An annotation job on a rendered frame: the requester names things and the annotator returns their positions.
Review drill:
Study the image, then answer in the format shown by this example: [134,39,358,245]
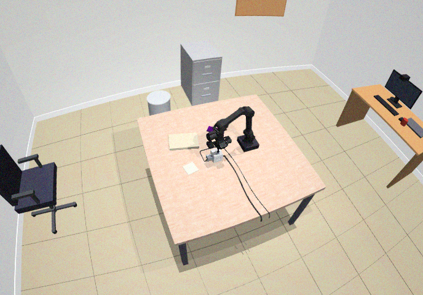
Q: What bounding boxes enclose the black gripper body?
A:
[206,136,232,149]

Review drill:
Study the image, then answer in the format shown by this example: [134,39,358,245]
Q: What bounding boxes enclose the white flat square tile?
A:
[183,162,199,175]

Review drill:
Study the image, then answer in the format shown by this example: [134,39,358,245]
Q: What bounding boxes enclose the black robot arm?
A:
[206,106,256,149]

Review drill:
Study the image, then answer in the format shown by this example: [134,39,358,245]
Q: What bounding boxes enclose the cream flat rectangular slab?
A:
[168,132,199,151]

